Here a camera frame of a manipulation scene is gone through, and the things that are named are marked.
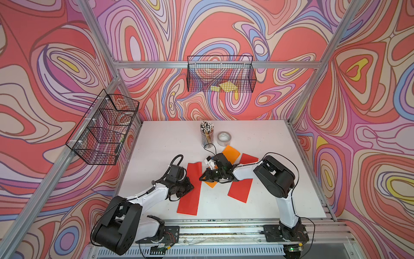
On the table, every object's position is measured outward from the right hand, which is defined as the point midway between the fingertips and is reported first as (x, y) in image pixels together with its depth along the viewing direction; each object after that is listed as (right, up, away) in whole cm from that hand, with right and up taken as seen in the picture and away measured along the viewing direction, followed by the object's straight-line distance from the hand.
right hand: (201, 182), depth 91 cm
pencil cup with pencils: (+4, +30, +1) cm, 30 cm away
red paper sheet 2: (-6, -8, -9) cm, 13 cm away
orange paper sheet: (+21, +15, +15) cm, 30 cm away
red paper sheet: (+22, -3, -2) cm, 22 cm away
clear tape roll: (+15, +25, +18) cm, 35 cm away
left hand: (-2, -1, -4) cm, 5 cm away
